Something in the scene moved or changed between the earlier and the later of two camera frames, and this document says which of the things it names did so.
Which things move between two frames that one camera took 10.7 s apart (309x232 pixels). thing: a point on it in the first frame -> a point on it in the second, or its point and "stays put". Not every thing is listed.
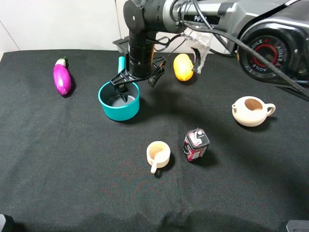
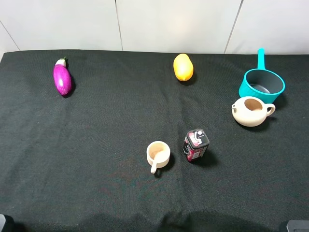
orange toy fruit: (183, 66) stays put
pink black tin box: (195, 144) stays put
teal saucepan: (113, 107) -> (261, 82)
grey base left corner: (2, 221) stays put
